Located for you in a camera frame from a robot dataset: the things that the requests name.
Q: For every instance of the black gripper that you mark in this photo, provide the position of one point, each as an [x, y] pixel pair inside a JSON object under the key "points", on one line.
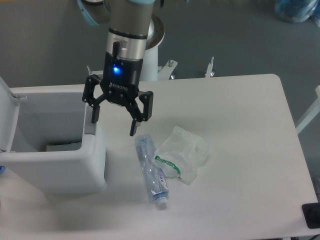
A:
{"points": [[120, 85]]}

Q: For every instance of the grey trash can push button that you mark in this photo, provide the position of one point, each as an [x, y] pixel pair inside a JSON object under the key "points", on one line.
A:
{"points": [[89, 128]]}

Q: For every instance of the white trash can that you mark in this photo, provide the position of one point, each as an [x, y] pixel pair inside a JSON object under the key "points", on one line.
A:
{"points": [[49, 149]]}

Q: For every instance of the white trash can lid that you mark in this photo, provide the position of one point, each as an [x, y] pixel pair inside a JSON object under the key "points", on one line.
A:
{"points": [[9, 113]]}

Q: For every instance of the crumpled clear plastic bag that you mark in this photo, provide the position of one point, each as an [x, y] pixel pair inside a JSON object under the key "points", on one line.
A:
{"points": [[181, 154]]}

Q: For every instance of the crushed clear plastic bottle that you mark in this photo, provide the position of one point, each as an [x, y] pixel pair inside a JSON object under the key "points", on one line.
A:
{"points": [[154, 178]]}

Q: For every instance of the blue plastic bag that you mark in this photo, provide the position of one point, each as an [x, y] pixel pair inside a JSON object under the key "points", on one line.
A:
{"points": [[295, 11]]}

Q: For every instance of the black device at table edge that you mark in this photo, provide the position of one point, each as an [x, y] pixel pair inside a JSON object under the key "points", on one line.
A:
{"points": [[311, 212]]}

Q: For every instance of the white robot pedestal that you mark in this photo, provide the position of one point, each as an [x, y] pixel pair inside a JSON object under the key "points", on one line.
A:
{"points": [[149, 71]]}

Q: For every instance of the white metal table frame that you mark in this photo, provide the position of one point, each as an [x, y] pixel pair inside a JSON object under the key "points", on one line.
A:
{"points": [[166, 72]]}

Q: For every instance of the white frame bar right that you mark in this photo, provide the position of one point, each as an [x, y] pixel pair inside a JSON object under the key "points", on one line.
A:
{"points": [[309, 114]]}

